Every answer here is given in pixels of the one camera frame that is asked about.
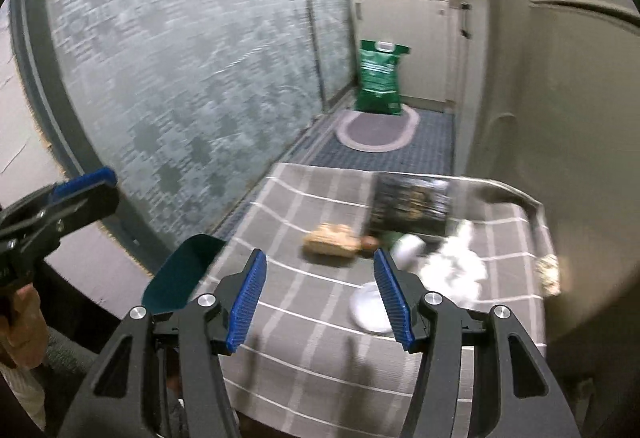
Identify grey checked tablecloth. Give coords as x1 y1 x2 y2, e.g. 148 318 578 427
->
187 162 551 438

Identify crumpled white tissue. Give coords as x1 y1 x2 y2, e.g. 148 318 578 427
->
417 219 488 306

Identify white paper cup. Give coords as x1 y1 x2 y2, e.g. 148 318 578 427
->
391 235 427 271

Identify white cabinet with black handles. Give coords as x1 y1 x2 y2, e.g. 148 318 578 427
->
452 0 533 179

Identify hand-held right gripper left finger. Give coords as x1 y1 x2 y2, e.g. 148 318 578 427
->
57 248 268 438

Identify oval pink rug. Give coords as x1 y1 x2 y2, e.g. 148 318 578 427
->
335 107 421 152

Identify white refrigerator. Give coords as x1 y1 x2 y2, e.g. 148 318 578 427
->
465 0 640 369

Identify green sack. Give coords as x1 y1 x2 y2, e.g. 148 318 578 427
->
354 40 412 116

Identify person's left hand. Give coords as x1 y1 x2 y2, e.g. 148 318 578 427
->
0 285 48 369

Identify black snack packet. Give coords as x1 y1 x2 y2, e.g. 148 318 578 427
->
366 172 451 239

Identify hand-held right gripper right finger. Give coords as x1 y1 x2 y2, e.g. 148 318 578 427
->
372 248 581 438

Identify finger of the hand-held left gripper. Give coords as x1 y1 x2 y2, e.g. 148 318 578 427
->
30 167 121 239

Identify striped dark floor mat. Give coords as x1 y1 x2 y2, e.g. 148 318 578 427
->
212 106 457 244

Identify white kitchen cabinet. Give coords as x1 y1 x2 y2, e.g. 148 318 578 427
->
349 0 463 104

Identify brown wrapper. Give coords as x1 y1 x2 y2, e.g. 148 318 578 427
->
301 224 363 260

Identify patterned frosted glass door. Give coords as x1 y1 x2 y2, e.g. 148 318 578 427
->
10 0 353 264

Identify white round lid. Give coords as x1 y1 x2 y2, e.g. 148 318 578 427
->
348 282 396 335

